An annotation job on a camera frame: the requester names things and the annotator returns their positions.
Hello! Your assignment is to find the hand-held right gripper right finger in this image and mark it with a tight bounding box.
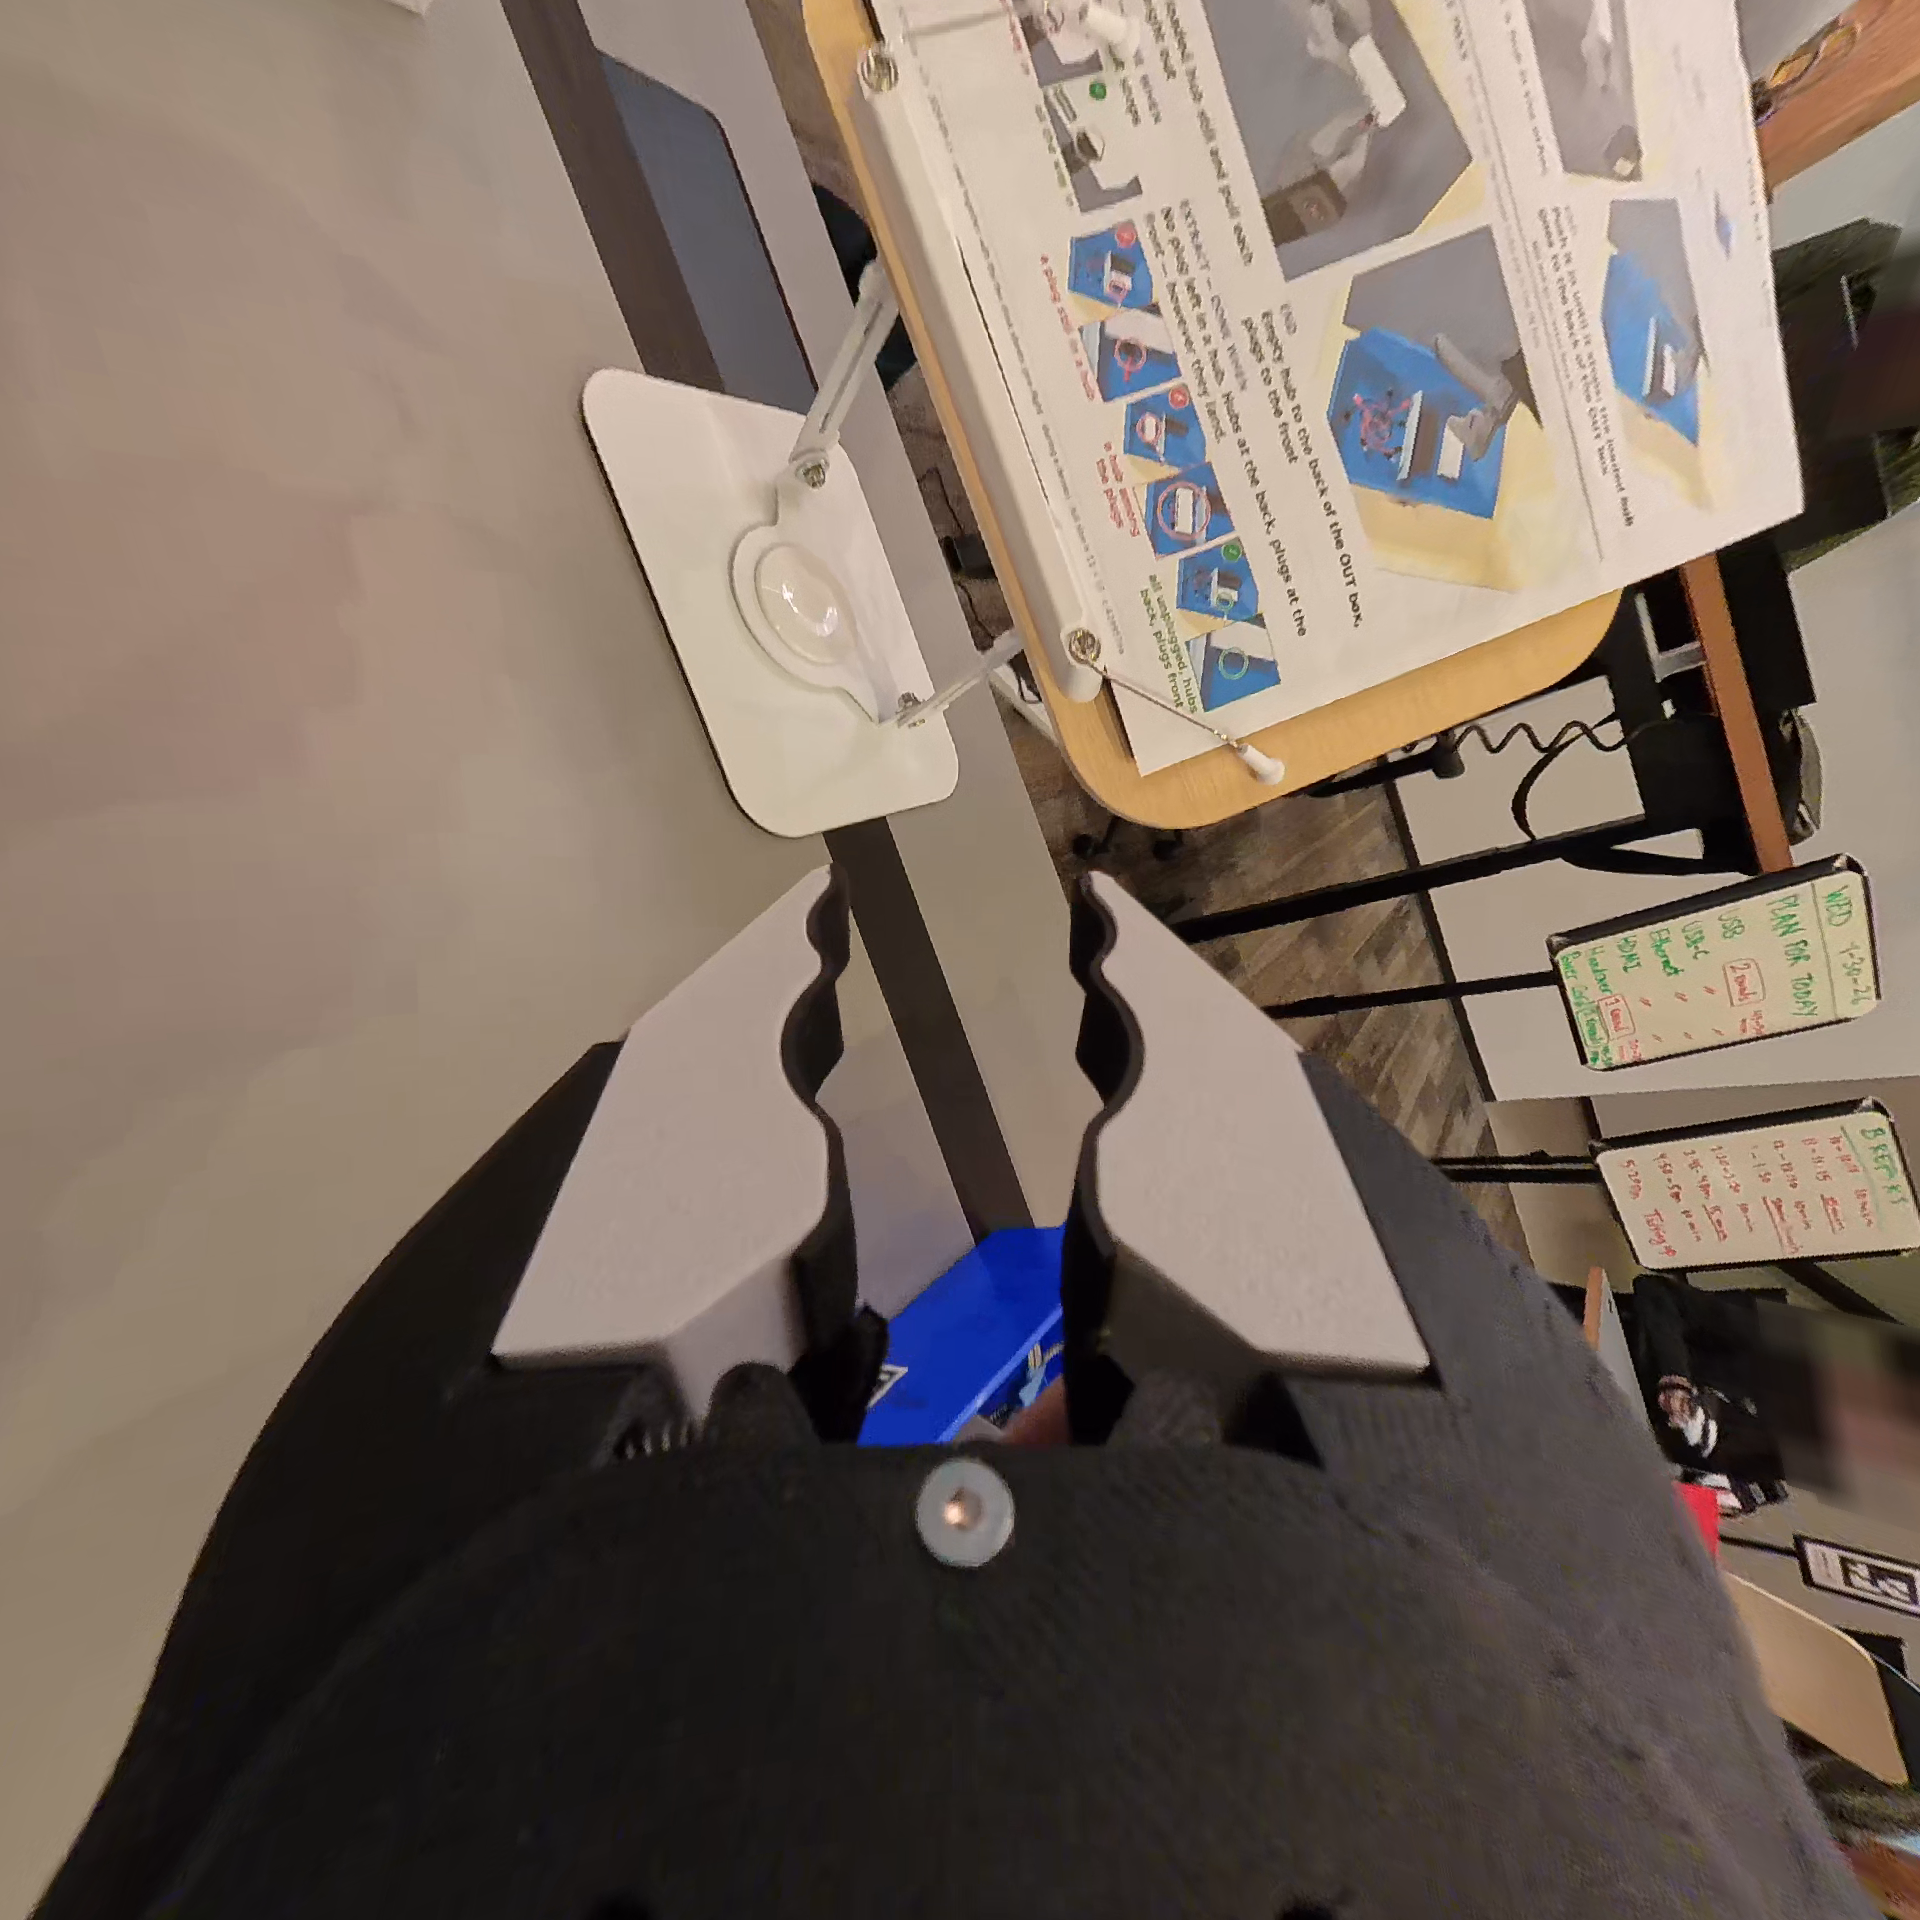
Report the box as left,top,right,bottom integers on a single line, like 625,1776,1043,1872
1064,871,1433,1450

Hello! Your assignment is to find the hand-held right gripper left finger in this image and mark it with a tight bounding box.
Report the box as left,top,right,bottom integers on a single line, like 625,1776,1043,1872
491,866,864,1442

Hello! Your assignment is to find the blue storage bin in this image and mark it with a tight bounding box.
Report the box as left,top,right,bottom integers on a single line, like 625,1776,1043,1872
857,1228,1069,1450

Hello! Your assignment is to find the instruction sheet on board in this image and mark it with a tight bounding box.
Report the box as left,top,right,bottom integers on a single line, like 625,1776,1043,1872
803,0,1629,832

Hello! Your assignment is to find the whiteboard with red writing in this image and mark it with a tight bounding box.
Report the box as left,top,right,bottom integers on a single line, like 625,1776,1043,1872
1594,1104,1920,1277

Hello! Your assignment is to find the whiteboard with green writing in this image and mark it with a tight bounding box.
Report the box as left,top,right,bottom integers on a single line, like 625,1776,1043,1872
1547,855,1882,1071

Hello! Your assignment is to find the black-and-white tag sign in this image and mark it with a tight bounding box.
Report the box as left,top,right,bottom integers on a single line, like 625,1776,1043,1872
1795,1533,1920,1616

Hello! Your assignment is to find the small wooden stand board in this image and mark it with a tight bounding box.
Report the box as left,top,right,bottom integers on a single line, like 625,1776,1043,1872
1721,1567,1910,1788

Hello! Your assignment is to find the printed instruction sheet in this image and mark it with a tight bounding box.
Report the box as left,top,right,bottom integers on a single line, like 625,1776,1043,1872
870,0,1806,780

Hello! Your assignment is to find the page holder wire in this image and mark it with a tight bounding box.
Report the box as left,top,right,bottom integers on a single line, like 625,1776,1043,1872
1068,626,1286,786
857,0,1129,95

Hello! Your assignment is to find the black coiled cable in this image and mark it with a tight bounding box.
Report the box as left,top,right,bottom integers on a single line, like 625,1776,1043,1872
1430,710,1636,860

